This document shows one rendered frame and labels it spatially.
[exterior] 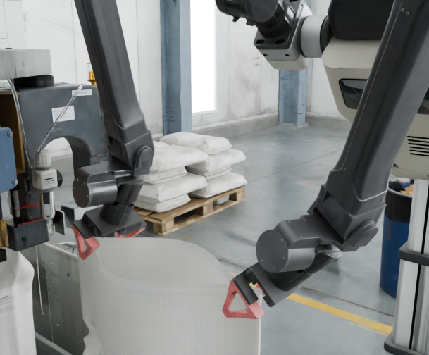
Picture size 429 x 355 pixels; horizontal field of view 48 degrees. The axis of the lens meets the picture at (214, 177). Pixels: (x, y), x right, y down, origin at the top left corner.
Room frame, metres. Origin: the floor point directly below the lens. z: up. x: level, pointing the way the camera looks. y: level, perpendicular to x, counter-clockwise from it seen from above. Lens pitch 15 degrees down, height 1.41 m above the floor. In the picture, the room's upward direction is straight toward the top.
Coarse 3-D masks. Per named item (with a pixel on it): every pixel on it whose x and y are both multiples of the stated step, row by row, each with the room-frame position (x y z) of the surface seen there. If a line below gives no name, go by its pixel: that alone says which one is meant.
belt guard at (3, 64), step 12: (0, 60) 0.83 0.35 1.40; (12, 60) 0.88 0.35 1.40; (24, 60) 0.93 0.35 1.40; (36, 60) 1.00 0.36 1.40; (48, 60) 1.07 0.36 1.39; (0, 72) 0.82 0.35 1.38; (12, 72) 0.87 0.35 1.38; (24, 72) 0.93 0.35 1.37; (36, 72) 0.99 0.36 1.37; (48, 72) 1.06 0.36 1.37
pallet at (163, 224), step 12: (228, 192) 4.33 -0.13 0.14; (240, 192) 4.48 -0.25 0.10; (192, 204) 3.96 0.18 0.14; (204, 204) 4.02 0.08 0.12; (228, 204) 4.35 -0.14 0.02; (144, 216) 3.70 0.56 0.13; (156, 216) 3.65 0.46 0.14; (168, 216) 3.66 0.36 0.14; (192, 216) 4.00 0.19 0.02; (204, 216) 4.03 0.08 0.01; (156, 228) 3.62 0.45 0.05; (168, 228) 3.65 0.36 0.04
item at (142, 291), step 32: (96, 256) 0.86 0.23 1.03; (128, 256) 0.95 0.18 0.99; (160, 256) 0.95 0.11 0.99; (192, 256) 0.92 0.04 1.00; (96, 288) 0.90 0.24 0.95; (128, 288) 0.76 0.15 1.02; (160, 288) 0.75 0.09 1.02; (192, 288) 0.75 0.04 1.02; (224, 288) 0.74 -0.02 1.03; (256, 288) 0.73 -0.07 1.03; (96, 320) 0.93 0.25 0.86; (128, 320) 0.76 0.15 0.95; (160, 320) 0.75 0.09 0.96; (192, 320) 0.75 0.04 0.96; (224, 320) 0.74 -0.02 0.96; (256, 320) 0.73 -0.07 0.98; (96, 352) 0.88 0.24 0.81; (128, 352) 0.76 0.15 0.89; (160, 352) 0.75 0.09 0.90; (192, 352) 0.75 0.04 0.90; (224, 352) 0.74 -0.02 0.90; (256, 352) 0.72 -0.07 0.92
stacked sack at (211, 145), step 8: (168, 136) 4.58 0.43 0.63; (176, 136) 4.57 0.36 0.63; (184, 136) 4.57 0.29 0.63; (192, 136) 4.60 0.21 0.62; (200, 136) 4.61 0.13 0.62; (208, 136) 4.63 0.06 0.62; (168, 144) 4.50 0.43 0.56; (176, 144) 4.44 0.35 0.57; (184, 144) 4.39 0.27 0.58; (192, 144) 4.34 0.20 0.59; (200, 144) 4.29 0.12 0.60; (208, 144) 4.30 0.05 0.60; (216, 144) 4.38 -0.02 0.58; (224, 144) 4.46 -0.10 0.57; (208, 152) 4.24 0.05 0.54; (216, 152) 4.36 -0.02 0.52
